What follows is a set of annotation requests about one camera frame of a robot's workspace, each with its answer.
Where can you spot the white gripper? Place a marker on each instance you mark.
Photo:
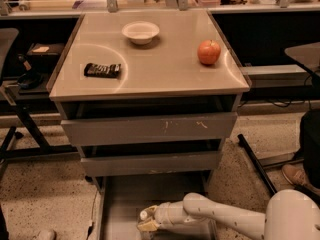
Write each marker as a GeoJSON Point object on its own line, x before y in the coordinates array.
{"type": "Point", "coordinates": [165, 213]}

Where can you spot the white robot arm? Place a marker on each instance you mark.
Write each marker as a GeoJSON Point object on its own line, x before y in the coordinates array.
{"type": "Point", "coordinates": [290, 215]}

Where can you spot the open bottom grey drawer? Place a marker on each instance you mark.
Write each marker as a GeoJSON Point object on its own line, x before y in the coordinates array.
{"type": "Point", "coordinates": [124, 197]}

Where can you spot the middle grey drawer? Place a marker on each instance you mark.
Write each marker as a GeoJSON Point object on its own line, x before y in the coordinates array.
{"type": "Point", "coordinates": [151, 164]}

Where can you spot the top grey drawer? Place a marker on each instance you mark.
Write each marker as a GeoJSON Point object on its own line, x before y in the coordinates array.
{"type": "Point", "coordinates": [149, 129]}

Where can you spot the grey drawer cabinet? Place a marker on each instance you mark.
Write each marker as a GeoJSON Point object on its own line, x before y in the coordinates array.
{"type": "Point", "coordinates": [161, 78]}

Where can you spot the black metal floor bar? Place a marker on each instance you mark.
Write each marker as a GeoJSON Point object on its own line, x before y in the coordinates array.
{"type": "Point", "coordinates": [256, 163]}

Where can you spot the tan shoe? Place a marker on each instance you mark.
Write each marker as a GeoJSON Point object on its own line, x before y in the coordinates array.
{"type": "Point", "coordinates": [298, 177]}

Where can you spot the dark snack bar packet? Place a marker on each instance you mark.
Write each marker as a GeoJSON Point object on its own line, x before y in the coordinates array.
{"type": "Point", "coordinates": [102, 71]}

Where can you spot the red apple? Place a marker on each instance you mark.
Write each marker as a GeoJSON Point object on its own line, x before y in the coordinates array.
{"type": "Point", "coordinates": [208, 52]}

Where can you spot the white bowl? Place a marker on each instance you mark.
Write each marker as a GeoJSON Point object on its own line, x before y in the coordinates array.
{"type": "Point", "coordinates": [140, 32]}

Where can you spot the black table frame left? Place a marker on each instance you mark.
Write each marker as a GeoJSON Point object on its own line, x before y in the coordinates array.
{"type": "Point", "coordinates": [43, 150]}

